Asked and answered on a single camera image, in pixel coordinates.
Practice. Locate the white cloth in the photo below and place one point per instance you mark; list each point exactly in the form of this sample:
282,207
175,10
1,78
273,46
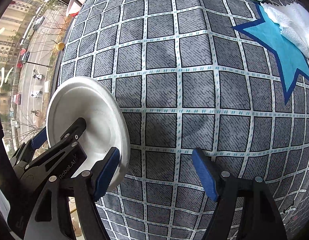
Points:
293,21

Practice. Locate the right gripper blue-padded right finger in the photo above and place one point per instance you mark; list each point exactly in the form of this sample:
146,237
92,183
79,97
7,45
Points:
260,217

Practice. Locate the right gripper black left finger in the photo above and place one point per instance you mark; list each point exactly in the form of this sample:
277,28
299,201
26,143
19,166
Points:
51,219

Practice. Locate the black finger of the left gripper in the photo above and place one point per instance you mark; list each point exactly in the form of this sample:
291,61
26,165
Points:
26,151

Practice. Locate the grey checked star tablecloth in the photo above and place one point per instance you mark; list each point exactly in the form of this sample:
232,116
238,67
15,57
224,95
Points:
184,77

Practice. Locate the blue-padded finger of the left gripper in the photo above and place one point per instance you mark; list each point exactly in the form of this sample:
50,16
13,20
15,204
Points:
74,132

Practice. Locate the white bowl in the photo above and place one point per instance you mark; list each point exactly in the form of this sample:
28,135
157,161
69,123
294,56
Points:
84,97

